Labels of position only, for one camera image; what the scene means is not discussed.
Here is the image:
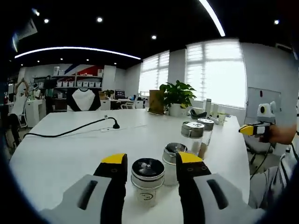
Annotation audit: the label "person's grey trousers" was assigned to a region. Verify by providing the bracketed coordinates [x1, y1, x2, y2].
[248, 163, 288, 210]

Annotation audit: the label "metal shelf with white bins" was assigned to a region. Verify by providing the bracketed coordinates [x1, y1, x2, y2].
[34, 66, 104, 89]

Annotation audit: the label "curved ceiling light strip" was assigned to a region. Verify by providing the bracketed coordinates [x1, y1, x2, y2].
[198, 0, 226, 37]
[14, 46, 142, 60]

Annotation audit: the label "tall seasoning bottle cream powder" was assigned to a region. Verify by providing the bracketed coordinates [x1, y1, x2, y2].
[181, 121, 205, 157]

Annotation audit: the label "person in striped shirt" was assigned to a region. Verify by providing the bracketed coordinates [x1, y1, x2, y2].
[278, 98, 299, 199]

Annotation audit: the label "white whiteboard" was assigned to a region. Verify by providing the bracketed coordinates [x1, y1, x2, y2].
[247, 86, 282, 119]

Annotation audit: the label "large window white blinds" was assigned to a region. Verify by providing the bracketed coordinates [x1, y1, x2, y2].
[185, 39, 248, 109]

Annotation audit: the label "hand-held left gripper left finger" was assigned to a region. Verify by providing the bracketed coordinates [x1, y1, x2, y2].
[39, 153, 128, 224]

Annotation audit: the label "black power cable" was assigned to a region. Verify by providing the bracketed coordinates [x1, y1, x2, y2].
[22, 116, 121, 139]

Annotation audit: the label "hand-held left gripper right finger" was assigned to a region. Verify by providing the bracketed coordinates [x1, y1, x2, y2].
[175, 151, 266, 224]

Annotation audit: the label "white office chair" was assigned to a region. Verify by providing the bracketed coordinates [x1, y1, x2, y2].
[120, 92, 141, 110]

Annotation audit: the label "brown paper bag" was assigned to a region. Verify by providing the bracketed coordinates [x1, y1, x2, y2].
[148, 90, 165, 115]

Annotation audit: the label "ceiling air conditioner vent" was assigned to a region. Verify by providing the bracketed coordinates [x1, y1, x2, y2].
[17, 18, 38, 40]

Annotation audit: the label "group of ceiling spotlights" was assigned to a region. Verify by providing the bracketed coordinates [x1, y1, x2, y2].
[35, 10, 280, 68]

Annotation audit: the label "narrow window white blinds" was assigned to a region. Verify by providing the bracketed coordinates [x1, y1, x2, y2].
[139, 50, 170, 95]

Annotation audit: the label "person's right hand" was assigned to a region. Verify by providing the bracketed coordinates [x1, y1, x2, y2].
[258, 125, 281, 143]

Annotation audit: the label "small seasoning bottle beige powder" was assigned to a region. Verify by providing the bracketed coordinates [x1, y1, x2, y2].
[130, 158, 165, 209]

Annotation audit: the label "grey VR headset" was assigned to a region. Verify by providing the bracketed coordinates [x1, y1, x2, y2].
[189, 109, 208, 120]

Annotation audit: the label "grey seat chair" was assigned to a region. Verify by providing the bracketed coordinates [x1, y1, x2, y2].
[244, 136, 273, 164]

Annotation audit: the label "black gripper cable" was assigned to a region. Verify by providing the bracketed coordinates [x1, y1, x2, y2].
[249, 142, 272, 180]

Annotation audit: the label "small seasoning bottle white powder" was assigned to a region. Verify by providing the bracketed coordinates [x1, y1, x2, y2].
[162, 142, 188, 187]

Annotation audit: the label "green potted plant white pot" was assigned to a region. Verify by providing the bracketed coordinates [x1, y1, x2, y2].
[159, 80, 197, 117]

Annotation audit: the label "tall seasoning bottle brown powder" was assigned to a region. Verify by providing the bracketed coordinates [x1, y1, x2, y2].
[197, 118, 214, 159]

